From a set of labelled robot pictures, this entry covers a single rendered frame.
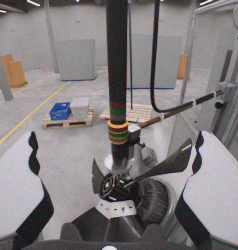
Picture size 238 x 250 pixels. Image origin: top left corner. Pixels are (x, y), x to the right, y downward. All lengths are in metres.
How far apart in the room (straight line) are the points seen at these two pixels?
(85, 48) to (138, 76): 2.99
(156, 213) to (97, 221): 0.25
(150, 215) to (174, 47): 5.80
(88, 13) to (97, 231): 12.68
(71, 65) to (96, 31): 5.46
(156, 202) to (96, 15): 12.49
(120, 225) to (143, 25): 12.45
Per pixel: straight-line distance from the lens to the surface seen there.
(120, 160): 0.35
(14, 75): 8.49
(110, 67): 0.25
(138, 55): 5.78
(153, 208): 0.64
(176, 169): 0.38
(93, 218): 0.70
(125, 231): 0.53
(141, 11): 12.69
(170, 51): 6.03
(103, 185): 0.63
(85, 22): 12.75
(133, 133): 0.32
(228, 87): 0.76
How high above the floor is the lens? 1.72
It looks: 32 degrees down
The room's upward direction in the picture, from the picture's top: straight up
